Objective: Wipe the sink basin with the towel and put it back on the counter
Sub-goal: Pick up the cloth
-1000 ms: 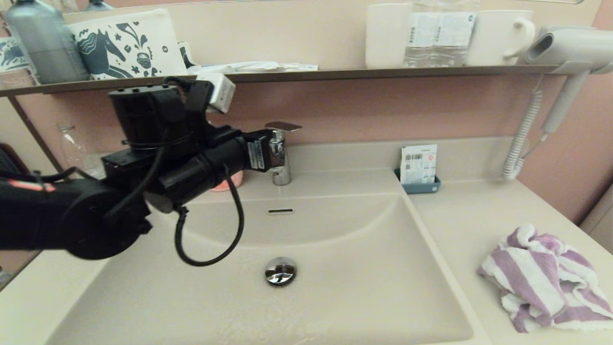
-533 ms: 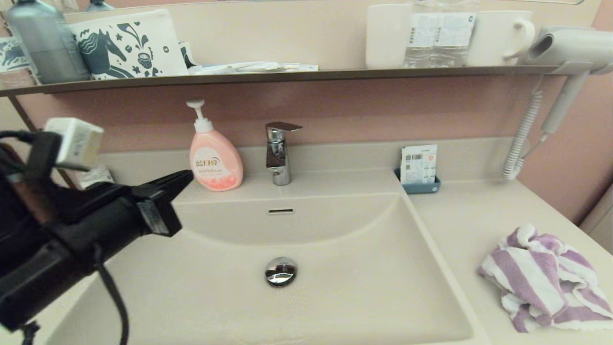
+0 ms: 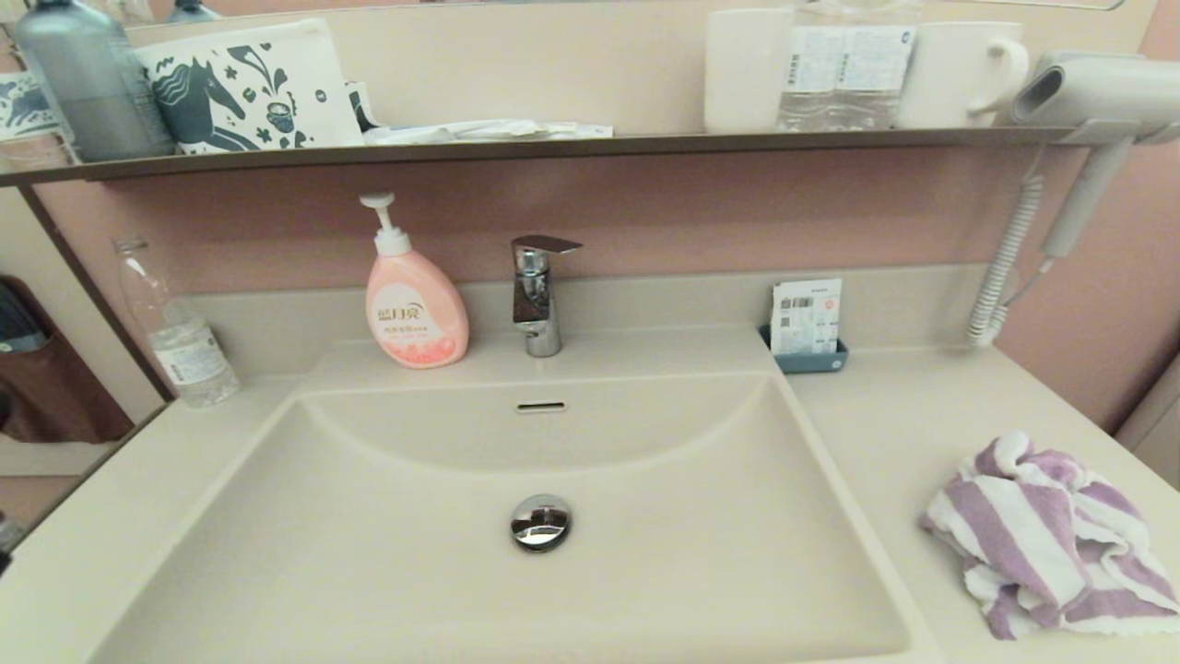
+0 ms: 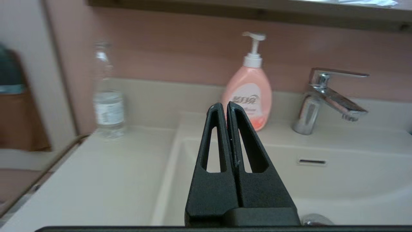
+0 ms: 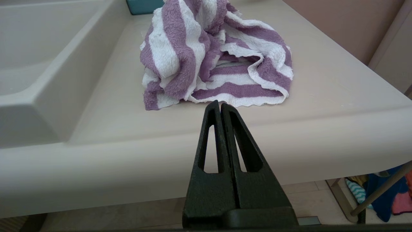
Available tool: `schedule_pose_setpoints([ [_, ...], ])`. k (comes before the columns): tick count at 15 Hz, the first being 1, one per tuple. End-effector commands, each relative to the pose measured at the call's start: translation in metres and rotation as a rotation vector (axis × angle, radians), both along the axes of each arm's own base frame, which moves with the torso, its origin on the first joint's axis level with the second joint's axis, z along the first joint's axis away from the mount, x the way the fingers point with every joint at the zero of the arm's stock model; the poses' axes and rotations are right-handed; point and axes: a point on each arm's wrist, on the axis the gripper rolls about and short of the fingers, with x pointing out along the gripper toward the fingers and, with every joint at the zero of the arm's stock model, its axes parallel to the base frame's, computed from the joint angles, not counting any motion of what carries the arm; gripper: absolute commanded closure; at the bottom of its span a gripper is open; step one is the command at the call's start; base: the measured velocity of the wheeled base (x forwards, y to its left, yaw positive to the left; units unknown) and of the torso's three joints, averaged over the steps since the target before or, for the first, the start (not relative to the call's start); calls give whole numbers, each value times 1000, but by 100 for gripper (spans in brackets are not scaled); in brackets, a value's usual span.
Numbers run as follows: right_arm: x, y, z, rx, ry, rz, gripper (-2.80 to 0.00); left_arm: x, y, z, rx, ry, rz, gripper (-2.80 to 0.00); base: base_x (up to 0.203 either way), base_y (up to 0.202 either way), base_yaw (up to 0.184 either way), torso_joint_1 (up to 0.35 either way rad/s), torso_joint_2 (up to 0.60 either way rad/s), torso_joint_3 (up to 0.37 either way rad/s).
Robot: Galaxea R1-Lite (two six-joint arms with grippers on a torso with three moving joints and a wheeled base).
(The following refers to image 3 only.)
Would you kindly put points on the clear water bottle white label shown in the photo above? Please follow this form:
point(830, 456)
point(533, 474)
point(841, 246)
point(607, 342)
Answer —
point(811, 72)
point(880, 72)
point(189, 355)

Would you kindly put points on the brown mirror frame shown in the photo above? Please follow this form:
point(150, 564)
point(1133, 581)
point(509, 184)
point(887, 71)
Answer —
point(101, 295)

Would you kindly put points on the white printed packet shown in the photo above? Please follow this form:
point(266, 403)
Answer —
point(805, 318)

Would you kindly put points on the brown wall shelf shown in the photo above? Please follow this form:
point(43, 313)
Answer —
point(553, 146)

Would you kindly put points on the purple white striped towel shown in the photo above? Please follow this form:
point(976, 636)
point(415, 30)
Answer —
point(1023, 535)

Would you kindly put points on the pink soap pump bottle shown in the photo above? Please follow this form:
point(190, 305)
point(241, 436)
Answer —
point(415, 314)

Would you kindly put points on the chrome faucet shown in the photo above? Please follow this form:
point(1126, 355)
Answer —
point(537, 295)

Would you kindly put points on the grey hair dryer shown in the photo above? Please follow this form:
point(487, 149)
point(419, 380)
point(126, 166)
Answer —
point(1106, 90)

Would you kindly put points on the small blue tray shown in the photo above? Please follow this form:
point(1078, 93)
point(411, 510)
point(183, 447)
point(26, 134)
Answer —
point(811, 361)

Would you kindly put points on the dark and white pouch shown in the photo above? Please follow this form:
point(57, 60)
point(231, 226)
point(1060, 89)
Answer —
point(361, 104)

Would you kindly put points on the white pouch horse print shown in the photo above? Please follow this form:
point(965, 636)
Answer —
point(249, 92)

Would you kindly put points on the white wrapped packets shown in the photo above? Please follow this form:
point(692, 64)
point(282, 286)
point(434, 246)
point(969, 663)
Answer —
point(479, 131)

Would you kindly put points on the beige sink basin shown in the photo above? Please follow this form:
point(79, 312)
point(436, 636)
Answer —
point(369, 553)

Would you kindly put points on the grey bottle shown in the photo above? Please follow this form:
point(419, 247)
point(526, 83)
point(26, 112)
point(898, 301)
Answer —
point(92, 83)

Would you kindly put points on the chrome drain stopper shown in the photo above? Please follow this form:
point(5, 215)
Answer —
point(541, 523)

